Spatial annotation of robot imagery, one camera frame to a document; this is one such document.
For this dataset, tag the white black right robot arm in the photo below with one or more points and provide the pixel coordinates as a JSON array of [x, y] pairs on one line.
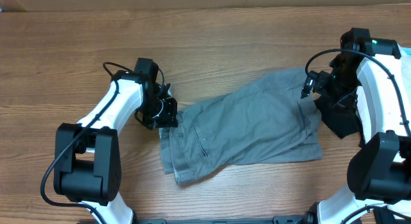
[[378, 176]]

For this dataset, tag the light beige folded shorts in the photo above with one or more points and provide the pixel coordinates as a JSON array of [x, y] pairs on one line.
[[377, 102]]

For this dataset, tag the black folded garment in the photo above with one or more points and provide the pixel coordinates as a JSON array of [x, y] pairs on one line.
[[341, 123]]

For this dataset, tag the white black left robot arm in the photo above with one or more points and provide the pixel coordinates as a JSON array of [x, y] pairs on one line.
[[87, 165]]

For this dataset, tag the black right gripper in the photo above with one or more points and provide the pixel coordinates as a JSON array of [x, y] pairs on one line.
[[321, 79]]

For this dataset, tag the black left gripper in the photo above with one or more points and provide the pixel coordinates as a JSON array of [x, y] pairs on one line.
[[169, 118]]

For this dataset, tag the light blue cloth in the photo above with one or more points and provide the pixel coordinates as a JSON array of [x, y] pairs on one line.
[[407, 50]]

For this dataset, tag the grey shorts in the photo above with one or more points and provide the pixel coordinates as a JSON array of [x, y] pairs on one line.
[[265, 121]]

